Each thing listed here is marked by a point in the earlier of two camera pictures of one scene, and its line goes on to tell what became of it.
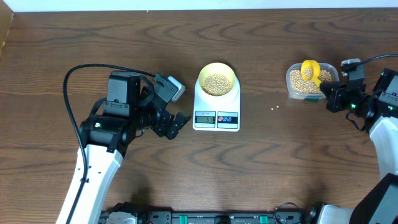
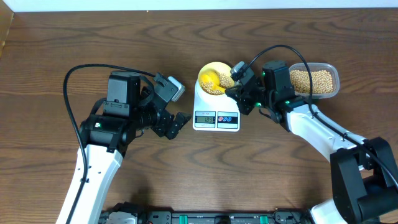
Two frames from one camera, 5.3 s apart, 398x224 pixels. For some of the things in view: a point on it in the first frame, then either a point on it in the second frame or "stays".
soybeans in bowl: x=216 y=84 stays
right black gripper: x=335 y=95 -> x=239 y=93
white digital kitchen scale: x=216 y=115 stays
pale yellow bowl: x=216 y=79 stays
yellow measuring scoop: x=316 y=69 -> x=212 y=77
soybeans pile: x=300 y=84 stays
